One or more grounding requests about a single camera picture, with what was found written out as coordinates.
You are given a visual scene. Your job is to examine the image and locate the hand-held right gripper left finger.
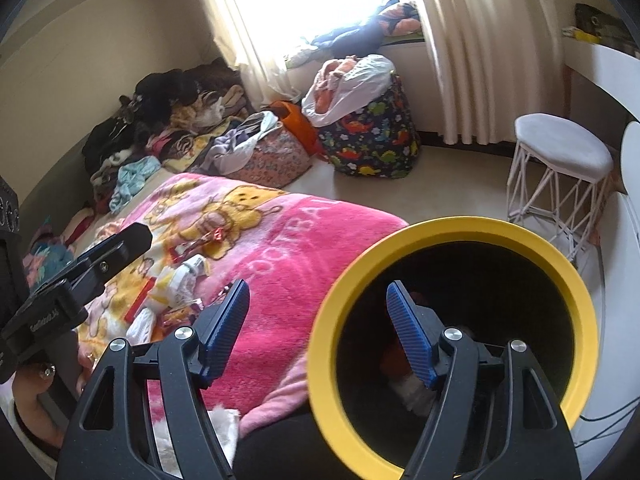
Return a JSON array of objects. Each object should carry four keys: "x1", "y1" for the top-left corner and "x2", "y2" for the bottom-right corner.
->
[{"x1": 55, "y1": 278, "x2": 251, "y2": 480}]

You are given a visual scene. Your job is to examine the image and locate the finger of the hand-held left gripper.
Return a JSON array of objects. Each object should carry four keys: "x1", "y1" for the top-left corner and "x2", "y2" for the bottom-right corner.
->
[{"x1": 62, "y1": 222, "x2": 154, "y2": 307}]

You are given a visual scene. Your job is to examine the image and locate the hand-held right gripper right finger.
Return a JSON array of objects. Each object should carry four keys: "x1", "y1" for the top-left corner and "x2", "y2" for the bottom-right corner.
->
[{"x1": 386, "y1": 280, "x2": 583, "y2": 480}]

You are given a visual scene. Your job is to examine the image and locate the red packet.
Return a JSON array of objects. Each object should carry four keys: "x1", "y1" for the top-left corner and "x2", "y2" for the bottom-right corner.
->
[{"x1": 126, "y1": 280, "x2": 157, "y2": 322}]

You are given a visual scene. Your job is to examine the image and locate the red white snack wrapper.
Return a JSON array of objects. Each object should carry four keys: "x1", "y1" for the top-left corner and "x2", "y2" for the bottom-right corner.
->
[{"x1": 170, "y1": 240, "x2": 211, "y2": 263}]

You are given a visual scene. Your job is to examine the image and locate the yellow rimmed black trash bin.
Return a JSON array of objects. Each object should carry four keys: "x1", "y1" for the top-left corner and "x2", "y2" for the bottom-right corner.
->
[{"x1": 306, "y1": 216, "x2": 607, "y2": 480}]

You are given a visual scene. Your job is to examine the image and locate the person's left hand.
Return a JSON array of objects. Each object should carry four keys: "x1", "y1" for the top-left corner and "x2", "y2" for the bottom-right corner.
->
[{"x1": 12, "y1": 362, "x2": 56, "y2": 426}]

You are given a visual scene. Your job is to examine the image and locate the red white cloth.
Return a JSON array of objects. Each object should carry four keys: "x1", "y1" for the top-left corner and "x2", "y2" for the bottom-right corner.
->
[{"x1": 65, "y1": 207, "x2": 96, "y2": 246}]

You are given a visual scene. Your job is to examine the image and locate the blue floral cloth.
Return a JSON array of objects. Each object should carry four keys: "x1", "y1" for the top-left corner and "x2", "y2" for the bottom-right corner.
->
[{"x1": 27, "y1": 245, "x2": 76, "y2": 286}]

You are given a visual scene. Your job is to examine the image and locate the light blue garment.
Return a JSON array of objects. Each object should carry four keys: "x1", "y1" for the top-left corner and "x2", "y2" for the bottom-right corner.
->
[{"x1": 109, "y1": 156, "x2": 162, "y2": 213}]

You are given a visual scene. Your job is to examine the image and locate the white fluffy cloth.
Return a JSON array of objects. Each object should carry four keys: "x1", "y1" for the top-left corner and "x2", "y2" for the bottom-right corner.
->
[{"x1": 150, "y1": 405, "x2": 241, "y2": 480}]

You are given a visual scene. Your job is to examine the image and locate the grey padded headboard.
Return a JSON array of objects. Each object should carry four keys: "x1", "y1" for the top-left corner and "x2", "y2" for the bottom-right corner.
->
[{"x1": 20, "y1": 125, "x2": 101, "y2": 221}]

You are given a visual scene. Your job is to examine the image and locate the pink cartoon printed blanket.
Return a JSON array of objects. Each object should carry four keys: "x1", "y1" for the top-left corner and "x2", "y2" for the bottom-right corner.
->
[{"x1": 30, "y1": 172, "x2": 408, "y2": 436}]

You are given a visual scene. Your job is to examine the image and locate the folded patterned blankets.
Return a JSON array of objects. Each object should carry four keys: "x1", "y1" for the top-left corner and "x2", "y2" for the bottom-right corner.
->
[{"x1": 160, "y1": 85, "x2": 251, "y2": 171}]

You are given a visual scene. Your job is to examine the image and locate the lavender white garment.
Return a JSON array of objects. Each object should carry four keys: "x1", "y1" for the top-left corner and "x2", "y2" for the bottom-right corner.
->
[{"x1": 202, "y1": 111, "x2": 278, "y2": 176}]

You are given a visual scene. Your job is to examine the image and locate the pile of dark clothes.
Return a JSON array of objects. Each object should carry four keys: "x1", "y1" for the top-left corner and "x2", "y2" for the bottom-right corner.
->
[{"x1": 82, "y1": 57, "x2": 241, "y2": 171}]

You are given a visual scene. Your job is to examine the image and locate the floral fabric bag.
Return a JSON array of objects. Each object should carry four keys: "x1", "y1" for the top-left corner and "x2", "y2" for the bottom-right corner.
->
[{"x1": 235, "y1": 132, "x2": 313, "y2": 192}]

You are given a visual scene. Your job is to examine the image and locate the dinosaur print laundry basket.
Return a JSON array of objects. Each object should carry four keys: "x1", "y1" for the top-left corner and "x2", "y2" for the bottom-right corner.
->
[{"x1": 317, "y1": 75, "x2": 421, "y2": 179}]

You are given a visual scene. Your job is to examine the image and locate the orange bag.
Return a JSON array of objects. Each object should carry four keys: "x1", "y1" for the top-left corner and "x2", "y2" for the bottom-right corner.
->
[{"x1": 270, "y1": 101, "x2": 326, "y2": 158}]

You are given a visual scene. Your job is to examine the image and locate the white drawer cabinet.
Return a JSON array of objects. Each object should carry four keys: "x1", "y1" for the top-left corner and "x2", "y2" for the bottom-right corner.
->
[{"x1": 575, "y1": 120, "x2": 640, "y2": 421}]

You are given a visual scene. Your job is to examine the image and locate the narrow cream curtain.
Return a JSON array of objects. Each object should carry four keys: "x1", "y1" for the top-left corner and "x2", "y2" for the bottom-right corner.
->
[{"x1": 185, "y1": 0, "x2": 301, "y2": 111}]

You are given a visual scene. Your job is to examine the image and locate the white plastic bag of clothes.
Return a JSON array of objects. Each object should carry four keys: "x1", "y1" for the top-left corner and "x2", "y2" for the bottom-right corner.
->
[{"x1": 301, "y1": 54, "x2": 396, "y2": 128}]

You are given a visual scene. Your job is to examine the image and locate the wide cream curtain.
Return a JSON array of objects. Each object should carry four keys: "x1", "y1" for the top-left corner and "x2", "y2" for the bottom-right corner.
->
[{"x1": 407, "y1": 0, "x2": 568, "y2": 147}]

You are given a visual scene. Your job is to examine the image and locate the clothes heap on windowsill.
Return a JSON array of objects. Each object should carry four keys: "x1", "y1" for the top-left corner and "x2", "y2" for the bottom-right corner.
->
[{"x1": 287, "y1": 0, "x2": 423, "y2": 68}]

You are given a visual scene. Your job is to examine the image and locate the dark framed window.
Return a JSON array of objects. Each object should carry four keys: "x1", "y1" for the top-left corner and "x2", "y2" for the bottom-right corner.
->
[{"x1": 220, "y1": 0, "x2": 426, "y2": 46}]

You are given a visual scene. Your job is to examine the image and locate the white vanity desk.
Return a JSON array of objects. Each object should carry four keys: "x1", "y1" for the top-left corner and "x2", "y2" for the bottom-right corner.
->
[{"x1": 562, "y1": 25, "x2": 640, "y2": 106}]

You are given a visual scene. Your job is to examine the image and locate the black bag on desk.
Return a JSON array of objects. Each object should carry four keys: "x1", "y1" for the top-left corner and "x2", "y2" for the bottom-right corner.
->
[{"x1": 574, "y1": 3, "x2": 636, "y2": 43}]

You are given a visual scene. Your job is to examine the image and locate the black cable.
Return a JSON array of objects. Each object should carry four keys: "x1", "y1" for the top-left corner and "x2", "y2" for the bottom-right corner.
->
[{"x1": 575, "y1": 395, "x2": 640, "y2": 448}]

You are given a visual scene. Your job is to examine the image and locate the white round wire stool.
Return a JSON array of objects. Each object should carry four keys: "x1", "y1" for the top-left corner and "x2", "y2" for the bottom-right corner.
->
[{"x1": 506, "y1": 113, "x2": 615, "y2": 263}]

